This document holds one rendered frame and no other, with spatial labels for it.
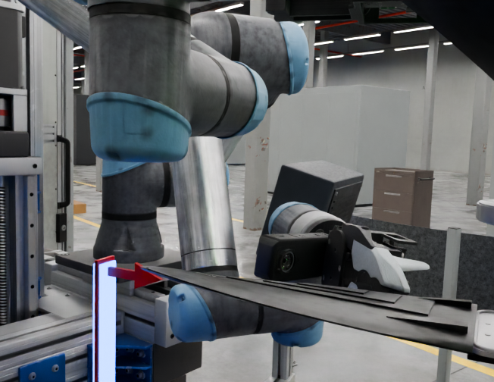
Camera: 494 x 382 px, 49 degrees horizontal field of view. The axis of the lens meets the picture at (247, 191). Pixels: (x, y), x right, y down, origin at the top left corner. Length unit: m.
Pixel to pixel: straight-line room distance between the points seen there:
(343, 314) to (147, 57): 0.22
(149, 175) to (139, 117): 0.76
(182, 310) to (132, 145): 0.34
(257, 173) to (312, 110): 3.99
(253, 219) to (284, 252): 6.80
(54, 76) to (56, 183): 0.47
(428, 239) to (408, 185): 4.96
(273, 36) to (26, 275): 0.65
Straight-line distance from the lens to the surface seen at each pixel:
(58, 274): 1.33
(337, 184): 1.03
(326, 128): 10.75
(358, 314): 0.38
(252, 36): 0.84
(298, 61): 0.87
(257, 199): 7.33
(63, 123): 2.59
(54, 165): 2.55
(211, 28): 0.82
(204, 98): 0.44
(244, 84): 0.51
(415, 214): 7.35
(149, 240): 1.16
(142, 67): 0.39
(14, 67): 1.10
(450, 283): 2.31
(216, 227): 0.72
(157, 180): 1.15
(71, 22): 0.60
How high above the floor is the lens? 1.31
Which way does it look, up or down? 6 degrees down
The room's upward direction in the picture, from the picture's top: 2 degrees clockwise
